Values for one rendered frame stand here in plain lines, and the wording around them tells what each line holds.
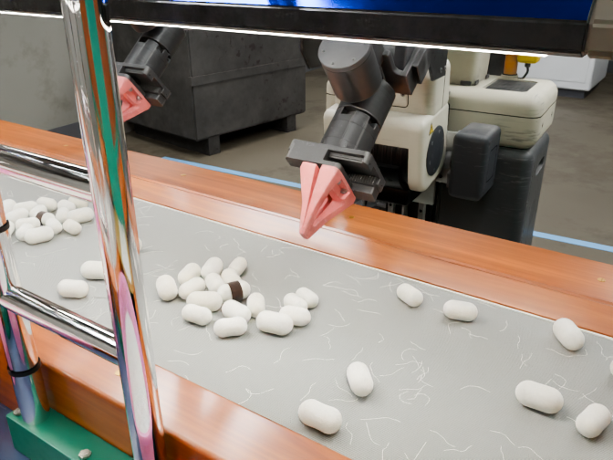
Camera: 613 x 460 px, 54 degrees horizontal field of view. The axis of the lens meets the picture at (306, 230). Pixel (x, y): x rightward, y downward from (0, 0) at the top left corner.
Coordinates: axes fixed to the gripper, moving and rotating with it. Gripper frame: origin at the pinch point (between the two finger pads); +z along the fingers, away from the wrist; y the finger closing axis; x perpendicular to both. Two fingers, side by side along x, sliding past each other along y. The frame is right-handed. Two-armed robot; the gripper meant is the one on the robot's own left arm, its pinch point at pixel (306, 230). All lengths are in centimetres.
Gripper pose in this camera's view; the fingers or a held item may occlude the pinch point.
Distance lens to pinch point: 65.3
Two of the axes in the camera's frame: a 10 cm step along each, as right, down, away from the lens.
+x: 3.7, 4.6, 8.1
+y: 8.3, 2.2, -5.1
